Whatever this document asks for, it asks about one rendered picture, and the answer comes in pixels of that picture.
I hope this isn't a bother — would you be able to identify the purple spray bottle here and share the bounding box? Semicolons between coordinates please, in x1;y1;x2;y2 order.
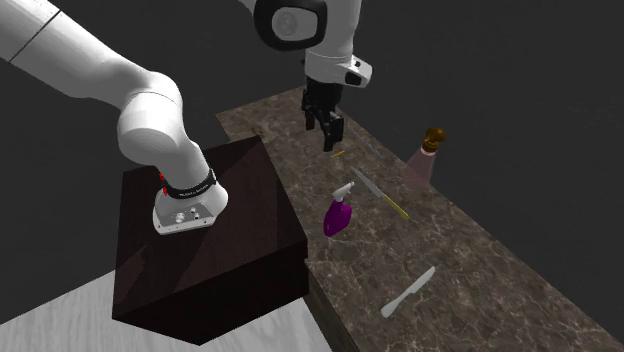
323;181;356;239

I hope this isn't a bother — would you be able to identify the thin grey knife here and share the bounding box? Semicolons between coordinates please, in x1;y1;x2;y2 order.
348;127;384;161

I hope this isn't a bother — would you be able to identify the pink bottle with brown stopper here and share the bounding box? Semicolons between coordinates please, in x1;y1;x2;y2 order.
400;126;447;191

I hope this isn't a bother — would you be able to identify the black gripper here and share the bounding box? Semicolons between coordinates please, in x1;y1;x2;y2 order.
301;76;345;153

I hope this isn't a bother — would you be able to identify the grey butter knife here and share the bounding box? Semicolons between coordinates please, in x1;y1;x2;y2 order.
380;265;437;320

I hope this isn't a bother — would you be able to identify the dark red robot stand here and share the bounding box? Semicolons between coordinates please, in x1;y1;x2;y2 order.
111;134;310;347

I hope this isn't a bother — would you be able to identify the yellow-handled kitchen knife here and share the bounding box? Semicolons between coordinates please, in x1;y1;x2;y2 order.
350;166;411;221

